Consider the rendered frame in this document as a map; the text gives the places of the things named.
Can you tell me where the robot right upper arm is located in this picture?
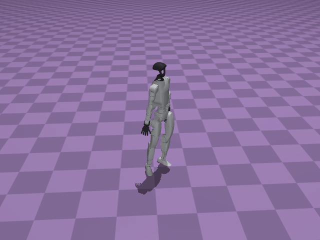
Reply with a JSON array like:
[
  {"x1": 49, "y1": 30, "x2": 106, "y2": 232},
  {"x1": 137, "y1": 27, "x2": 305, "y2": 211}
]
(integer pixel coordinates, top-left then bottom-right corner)
[{"x1": 148, "y1": 83, "x2": 159, "y2": 110}]

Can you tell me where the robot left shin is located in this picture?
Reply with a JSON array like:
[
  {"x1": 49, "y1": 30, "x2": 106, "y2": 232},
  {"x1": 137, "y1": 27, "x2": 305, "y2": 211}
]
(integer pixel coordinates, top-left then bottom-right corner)
[{"x1": 160, "y1": 138, "x2": 171, "y2": 161}]

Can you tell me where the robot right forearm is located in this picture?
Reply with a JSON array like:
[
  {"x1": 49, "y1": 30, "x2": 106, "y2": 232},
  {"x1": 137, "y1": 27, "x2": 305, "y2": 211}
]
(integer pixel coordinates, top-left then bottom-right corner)
[{"x1": 144, "y1": 104, "x2": 153, "y2": 125}]

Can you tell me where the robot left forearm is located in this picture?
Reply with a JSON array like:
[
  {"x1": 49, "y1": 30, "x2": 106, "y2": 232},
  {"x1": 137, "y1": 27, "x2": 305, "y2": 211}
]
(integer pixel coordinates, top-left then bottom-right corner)
[{"x1": 165, "y1": 97, "x2": 171, "y2": 111}]

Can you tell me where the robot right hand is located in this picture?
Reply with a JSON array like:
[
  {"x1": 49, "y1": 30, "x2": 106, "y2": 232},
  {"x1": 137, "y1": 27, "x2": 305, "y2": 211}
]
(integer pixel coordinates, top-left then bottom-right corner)
[{"x1": 141, "y1": 121, "x2": 151, "y2": 136}]

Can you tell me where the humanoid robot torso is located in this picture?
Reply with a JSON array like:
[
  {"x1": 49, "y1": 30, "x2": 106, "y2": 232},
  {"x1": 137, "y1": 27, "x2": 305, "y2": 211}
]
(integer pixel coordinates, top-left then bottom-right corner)
[{"x1": 151, "y1": 77, "x2": 170, "y2": 122}]

